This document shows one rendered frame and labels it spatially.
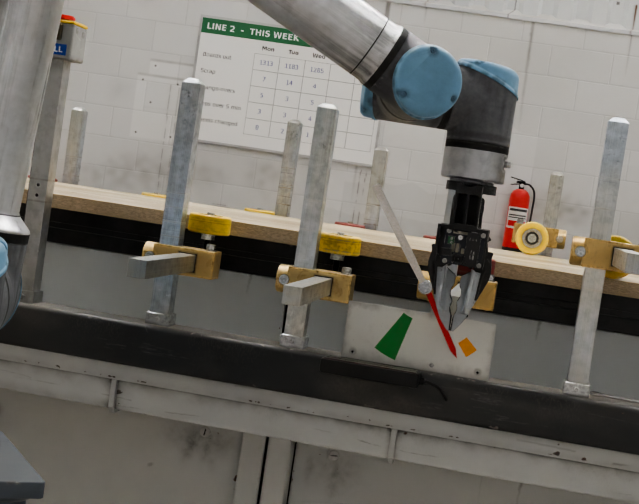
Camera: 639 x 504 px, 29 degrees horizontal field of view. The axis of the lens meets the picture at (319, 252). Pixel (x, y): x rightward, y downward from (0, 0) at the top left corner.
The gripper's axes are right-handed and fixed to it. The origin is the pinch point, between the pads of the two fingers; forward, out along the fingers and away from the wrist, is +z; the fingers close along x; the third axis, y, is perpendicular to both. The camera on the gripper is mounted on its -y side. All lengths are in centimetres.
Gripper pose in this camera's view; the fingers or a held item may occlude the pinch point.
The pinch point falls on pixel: (451, 321)
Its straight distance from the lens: 181.8
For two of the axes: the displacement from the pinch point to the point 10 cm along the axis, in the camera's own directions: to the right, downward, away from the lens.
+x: 9.8, 1.5, -1.6
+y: -1.7, 0.3, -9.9
